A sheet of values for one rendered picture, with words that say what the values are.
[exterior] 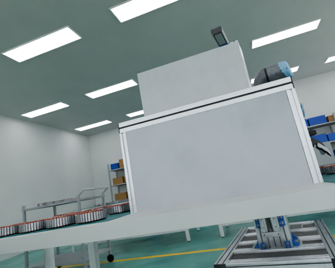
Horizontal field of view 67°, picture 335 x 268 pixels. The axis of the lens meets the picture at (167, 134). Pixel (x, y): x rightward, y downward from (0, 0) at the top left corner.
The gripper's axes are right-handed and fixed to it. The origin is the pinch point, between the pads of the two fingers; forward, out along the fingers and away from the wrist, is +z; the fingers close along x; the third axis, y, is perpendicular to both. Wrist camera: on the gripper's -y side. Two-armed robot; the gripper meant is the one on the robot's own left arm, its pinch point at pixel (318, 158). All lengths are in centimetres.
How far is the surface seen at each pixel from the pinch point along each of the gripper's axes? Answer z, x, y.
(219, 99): 1, 52, -56
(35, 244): 37, 124, -41
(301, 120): 17, 29, -53
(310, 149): 25, 29, -49
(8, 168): -315, 485, 316
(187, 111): 1, 65, -53
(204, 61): -15, 54, -62
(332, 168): 17.3, 7.9, -18.1
